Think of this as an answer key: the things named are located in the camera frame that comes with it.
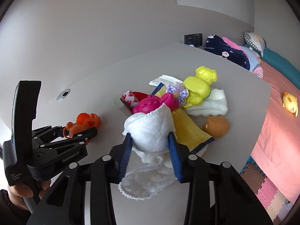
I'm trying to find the yellow blue-trimmed cloth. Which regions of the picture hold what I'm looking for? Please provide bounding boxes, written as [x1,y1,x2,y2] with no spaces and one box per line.
[152,83,215,156]

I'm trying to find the foam puzzle floor mat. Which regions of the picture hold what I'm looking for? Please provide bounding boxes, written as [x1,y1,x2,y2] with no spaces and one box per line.
[240,156,292,224]

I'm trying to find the orange plastic toy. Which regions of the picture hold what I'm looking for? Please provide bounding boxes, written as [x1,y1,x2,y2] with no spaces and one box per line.
[63,113,101,139]

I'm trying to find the pink bed sheet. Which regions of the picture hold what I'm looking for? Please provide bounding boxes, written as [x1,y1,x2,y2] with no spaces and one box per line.
[251,61,299,203]

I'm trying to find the magenta plastic toy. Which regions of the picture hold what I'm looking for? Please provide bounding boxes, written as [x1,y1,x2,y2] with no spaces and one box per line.
[132,93,179,114]

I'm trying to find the grey patterned pillow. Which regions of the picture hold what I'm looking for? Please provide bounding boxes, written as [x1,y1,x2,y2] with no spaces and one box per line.
[243,32,267,57]

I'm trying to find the red heart box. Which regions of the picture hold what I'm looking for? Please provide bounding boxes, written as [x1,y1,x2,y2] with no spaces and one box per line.
[132,91,148,101]

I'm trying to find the yellow chick plush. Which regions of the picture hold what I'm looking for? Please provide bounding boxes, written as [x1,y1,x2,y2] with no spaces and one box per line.
[282,92,299,117]

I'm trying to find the red white patterned packet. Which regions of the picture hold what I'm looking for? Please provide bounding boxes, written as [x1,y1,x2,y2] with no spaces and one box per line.
[120,90,139,111]

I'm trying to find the metal desk grommet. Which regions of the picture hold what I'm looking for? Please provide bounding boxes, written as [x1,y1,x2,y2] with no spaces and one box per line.
[56,88,71,102]

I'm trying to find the teal pillow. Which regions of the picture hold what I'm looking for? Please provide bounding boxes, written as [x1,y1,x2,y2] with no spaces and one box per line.
[243,44,300,91]

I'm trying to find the pink folded clothes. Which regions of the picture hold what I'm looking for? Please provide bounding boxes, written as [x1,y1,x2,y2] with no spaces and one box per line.
[222,37,248,58]

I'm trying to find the folded lined paper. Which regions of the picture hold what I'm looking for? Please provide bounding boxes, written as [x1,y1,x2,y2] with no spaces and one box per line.
[149,75,183,87]

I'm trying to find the navy patterned blanket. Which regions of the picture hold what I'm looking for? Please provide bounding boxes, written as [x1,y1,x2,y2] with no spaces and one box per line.
[204,34,250,71]

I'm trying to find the person's left hand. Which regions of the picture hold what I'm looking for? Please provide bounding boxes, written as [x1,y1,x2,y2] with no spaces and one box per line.
[8,180,51,210]

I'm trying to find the black wall socket panel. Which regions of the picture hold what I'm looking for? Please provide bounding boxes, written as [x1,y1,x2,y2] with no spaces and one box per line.
[184,33,203,47]

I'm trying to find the brown round toy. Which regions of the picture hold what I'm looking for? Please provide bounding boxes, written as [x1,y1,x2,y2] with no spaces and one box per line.
[202,116,230,139]

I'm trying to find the yellow plastic toy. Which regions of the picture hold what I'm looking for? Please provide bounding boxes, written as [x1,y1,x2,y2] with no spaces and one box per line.
[183,66,218,108]

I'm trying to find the purple gingham flower clip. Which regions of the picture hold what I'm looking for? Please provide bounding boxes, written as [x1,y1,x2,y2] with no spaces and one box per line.
[166,83,189,107]

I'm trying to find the white quilted cloth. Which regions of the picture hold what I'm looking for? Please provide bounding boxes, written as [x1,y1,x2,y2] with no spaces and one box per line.
[118,104,177,200]

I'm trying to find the light blue folded blanket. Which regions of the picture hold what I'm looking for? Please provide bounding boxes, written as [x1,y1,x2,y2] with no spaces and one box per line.
[239,46,260,72]

